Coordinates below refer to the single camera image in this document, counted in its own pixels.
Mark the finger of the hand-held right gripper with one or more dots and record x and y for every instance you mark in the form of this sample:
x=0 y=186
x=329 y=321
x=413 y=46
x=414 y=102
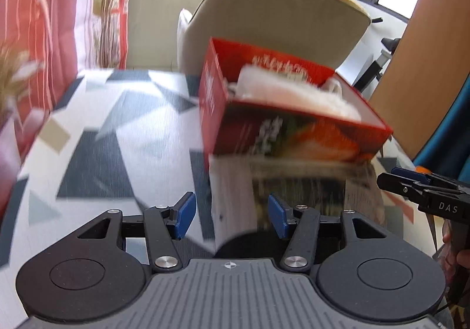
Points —
x=418 y=175
x=400 y=184

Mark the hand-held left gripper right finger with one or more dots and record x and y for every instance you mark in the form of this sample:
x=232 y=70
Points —
x=278 y=215

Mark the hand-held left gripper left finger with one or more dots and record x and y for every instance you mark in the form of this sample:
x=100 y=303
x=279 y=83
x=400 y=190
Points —
x=184 y=215

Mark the dark printed packet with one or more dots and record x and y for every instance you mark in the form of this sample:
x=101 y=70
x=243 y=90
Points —
x=279 y=185

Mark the red printed cardboard box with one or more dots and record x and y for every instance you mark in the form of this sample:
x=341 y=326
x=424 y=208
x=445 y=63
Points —
x=257 y=130

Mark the white packet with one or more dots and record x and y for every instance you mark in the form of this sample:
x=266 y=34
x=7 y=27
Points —
x=293 y=93

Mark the person's right hand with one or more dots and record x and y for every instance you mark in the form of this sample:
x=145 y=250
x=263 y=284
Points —
x=463 y=257

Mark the orange plastic dish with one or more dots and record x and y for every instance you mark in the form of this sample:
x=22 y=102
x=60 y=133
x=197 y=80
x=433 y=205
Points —
x=422 y=169

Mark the geometric patterned tablecloth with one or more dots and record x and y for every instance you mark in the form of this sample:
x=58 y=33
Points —
x=121 y=152

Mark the wooden panel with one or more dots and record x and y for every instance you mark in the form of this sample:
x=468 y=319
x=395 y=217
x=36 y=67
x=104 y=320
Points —
x=422 y=57

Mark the black exercise bike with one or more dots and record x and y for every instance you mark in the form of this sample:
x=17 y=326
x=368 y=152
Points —
x=378 y=60

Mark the beige armchair with yellow cushion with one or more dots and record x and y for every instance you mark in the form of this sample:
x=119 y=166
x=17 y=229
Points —
x=257 y=2

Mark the pink printed backdrop cloth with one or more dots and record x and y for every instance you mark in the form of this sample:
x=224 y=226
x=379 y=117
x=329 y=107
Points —
x=33 y=38

